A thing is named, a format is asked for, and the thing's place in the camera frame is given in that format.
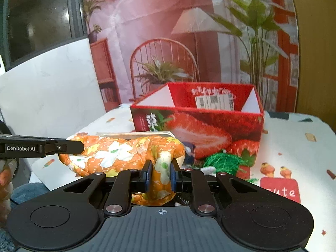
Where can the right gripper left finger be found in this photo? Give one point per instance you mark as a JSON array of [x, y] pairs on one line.
[[127, 182]]

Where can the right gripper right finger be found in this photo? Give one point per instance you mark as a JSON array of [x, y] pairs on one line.
[[195, 184]]

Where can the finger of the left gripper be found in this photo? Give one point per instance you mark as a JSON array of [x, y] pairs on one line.
[[74, 147]]

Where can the orange floral cloth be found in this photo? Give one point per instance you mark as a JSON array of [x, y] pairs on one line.
[[113, 155]]

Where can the printed room backdrop poster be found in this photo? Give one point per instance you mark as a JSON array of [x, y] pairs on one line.
[[138, 45]]

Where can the person's left hand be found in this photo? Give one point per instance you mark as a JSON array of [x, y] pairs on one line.
[[7, 173]]

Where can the green yarn bundle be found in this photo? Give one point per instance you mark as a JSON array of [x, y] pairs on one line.
[[239, 166]]

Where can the white foam board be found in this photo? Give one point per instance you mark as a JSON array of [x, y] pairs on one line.
[[54, 94]]

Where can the red strawberry cardboard box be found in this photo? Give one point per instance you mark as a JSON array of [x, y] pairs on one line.
[[208, 118]]

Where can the patterned cartoon tablecloth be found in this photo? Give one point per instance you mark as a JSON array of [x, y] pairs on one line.
[[296, 159]]

